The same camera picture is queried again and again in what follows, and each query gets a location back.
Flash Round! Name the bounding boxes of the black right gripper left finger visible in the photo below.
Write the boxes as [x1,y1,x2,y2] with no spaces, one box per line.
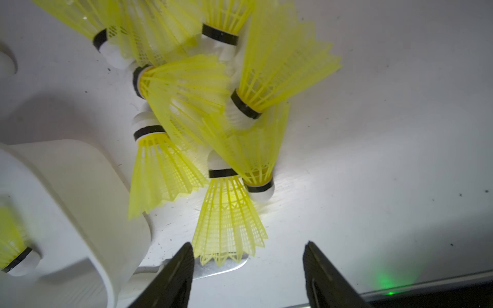
[130,242,195,307]

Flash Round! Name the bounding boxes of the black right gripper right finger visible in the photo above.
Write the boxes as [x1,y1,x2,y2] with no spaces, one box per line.
[302,241,371,308]

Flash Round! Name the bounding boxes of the yellow shuttlecock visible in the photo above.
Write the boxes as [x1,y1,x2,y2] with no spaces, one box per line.
[192,150,268,267]
[225,1,342,130]
[91,1,204,69]
[199,0,255,62]
[200,101,291,203]
[131,55,234,151]
[128,111,209,219]
[1,205,41,277]
[30,0,116,39]

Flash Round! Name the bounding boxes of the white plastic storage box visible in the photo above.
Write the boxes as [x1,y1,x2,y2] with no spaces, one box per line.
[1,139,151,307]

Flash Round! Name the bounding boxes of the white handled knife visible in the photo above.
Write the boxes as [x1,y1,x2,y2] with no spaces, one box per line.
[129,254,249,282]

